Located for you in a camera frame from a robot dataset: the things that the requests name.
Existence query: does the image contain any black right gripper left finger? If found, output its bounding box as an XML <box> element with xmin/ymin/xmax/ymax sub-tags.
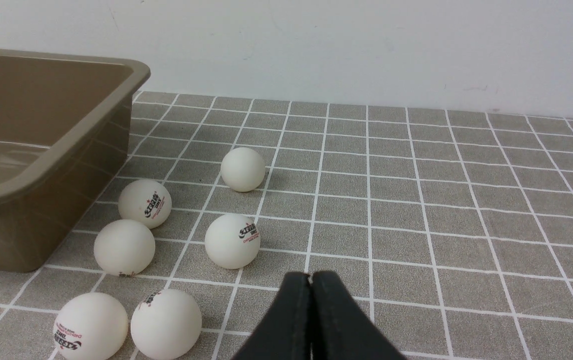
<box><xmin>232</xmin><ymin>272</ymin><xmax>312</xmax><ymax>360</ymax></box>

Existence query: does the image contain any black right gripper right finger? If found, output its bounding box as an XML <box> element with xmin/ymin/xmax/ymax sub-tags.
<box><xmin>311</xmin><ymin>271</ymin><xmax>406</xmax><ymax>360</ymax></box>

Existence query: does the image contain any white ping-pong ball with logo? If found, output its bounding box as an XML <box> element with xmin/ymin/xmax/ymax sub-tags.
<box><xmin>52</xmin><ymin>292</ymin><xmax>129</xmax><ymax>360</ymax></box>
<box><xmin>117</xmin><ymin>178</ymin><xmax>173</xmax><ymax>229</ymax></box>
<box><xmin>204</xmin><ymin>213</ymin><xmax>261</xmax><ymax>270</ymax></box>
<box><xmin>130</xmin><ymin>288</ymin><xmax>202</xmax><ymax>360</ymax></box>

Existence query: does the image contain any grey checkered tablecloth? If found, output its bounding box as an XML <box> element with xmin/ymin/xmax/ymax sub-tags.
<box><xmin>0</xmin><ymin>91</ymin><xmax>573</xmax><ymax>360</ymax></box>

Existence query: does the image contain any olive plastic storage bin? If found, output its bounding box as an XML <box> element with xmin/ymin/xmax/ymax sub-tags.
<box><xmin>0</xmin><ymin>48</ymin><xmax>151</xmax><ymax>272</ymax></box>

